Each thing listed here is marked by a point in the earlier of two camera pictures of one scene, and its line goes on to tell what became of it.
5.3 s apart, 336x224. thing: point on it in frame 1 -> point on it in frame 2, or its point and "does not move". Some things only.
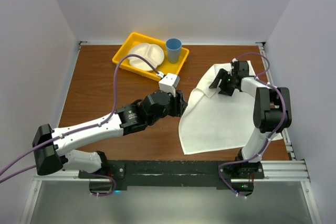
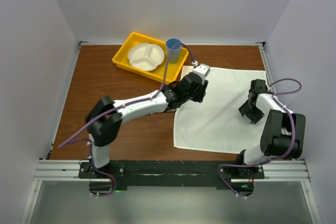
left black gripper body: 175,109 -> 197,95
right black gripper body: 227,84 -> 253,113
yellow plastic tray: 165,66 does not move
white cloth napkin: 214,120 does not move
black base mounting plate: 174,174 does not move
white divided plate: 153,52 does not move
